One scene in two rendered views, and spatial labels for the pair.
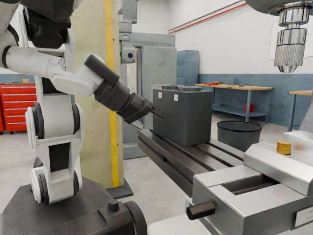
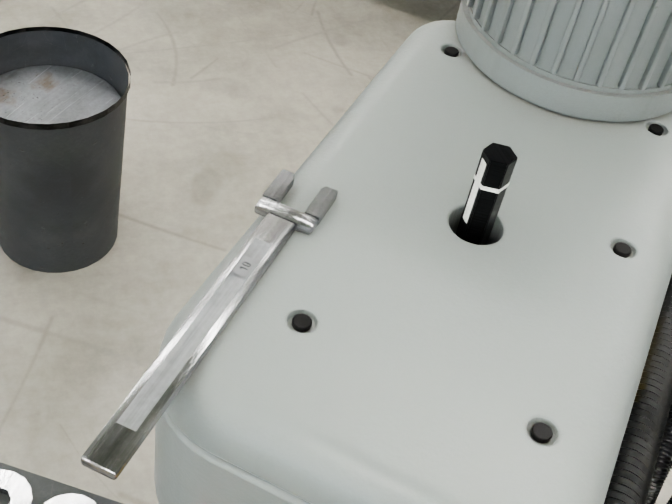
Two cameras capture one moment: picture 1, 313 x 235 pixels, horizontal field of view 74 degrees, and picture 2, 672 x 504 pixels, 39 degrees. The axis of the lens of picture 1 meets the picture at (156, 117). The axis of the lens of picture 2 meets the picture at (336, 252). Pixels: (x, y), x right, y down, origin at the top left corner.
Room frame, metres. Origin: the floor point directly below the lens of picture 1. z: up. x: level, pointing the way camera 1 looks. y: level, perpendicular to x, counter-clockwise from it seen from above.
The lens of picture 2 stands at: (0.18, 0.16, 2.30)
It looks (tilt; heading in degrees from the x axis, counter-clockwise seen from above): 44 degrees down; 310
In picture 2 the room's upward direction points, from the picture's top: 12 degrees clockwise
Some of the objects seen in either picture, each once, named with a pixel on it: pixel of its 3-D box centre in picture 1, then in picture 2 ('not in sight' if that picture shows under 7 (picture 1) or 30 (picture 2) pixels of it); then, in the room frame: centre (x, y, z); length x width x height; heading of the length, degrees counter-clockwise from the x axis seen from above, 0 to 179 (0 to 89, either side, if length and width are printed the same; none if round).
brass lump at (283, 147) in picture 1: (283, 147); not in sight; (0.35, -0.23, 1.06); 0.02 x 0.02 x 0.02
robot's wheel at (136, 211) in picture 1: (132, 223); not in sight; (0.87, 0.11, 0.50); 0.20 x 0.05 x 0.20; 36
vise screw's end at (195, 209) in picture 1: (200, 210); not in sight; (0.28, -0.07, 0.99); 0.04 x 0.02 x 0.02; 112
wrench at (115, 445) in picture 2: not in sight; (219, 304); (0.45, -0.07, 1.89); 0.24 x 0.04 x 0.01; 115
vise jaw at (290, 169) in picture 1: (283, 164); not in sight; (0.34, -0.22, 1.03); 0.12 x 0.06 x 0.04; 22
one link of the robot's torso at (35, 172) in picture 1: (56, 180); not in sight; (0.94, 0.49, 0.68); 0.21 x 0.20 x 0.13; 36
